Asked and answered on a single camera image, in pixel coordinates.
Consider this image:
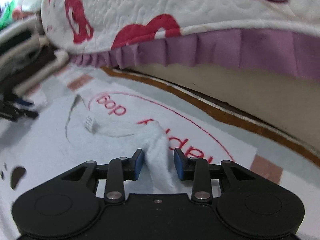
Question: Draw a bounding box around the white printed t-shirt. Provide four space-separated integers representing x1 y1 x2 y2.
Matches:
1 82 257 207

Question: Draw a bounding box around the stack of folded clothes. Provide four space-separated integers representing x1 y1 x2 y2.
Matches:
1 14 69 102

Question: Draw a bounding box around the checkered bed sheet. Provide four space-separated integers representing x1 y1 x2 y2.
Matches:
0 64 320 240

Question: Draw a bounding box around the beige mattress side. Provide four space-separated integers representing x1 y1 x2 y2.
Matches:
128 64 319 148

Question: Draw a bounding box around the white bear print quilt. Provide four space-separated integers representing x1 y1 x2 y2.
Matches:
41 0 319 81

